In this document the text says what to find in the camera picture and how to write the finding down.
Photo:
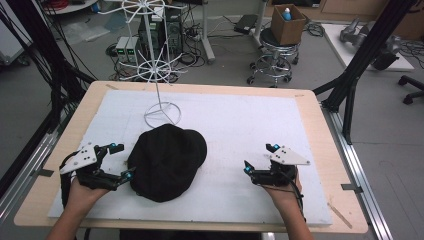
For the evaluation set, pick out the white power supply unit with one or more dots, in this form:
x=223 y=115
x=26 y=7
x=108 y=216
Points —
x=127 y=50

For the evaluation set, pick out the cardboard box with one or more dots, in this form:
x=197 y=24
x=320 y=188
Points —
x=287 y=25

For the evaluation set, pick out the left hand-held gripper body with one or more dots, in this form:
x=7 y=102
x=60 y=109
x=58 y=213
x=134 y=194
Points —
x=81 y=161

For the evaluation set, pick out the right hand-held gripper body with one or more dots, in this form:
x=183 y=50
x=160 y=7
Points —
x=283 y=166

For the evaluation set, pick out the wooden stick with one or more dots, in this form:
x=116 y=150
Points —
x=339 y=215

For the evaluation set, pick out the black cap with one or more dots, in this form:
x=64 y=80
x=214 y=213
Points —
x=168 y=161

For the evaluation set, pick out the black office chair base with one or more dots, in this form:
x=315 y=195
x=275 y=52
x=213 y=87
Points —
x=412 y=88

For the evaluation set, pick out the person's left hand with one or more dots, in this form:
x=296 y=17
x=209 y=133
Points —
x=81 y=195

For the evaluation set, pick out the white foam mat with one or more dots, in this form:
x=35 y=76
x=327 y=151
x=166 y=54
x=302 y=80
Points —
x=233 y=133

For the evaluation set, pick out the chrome rolling stool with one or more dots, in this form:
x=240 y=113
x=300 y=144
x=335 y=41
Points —
x=275 y=58

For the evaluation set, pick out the black metal stand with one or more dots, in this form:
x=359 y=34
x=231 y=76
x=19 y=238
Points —
x=361 y=63
x=43 y=50

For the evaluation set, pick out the person's right hand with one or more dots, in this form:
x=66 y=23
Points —
x=283 y=193

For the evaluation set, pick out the grey table leg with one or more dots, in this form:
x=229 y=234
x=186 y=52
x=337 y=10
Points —
x=206 y=33

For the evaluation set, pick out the white platform board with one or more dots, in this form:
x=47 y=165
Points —
x=360 y=46

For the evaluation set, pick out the black computer tower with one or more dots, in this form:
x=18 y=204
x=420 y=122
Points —
x=166 y=31

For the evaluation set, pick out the blue and white bottle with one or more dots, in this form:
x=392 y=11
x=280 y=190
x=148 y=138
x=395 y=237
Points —
x=286 y=14

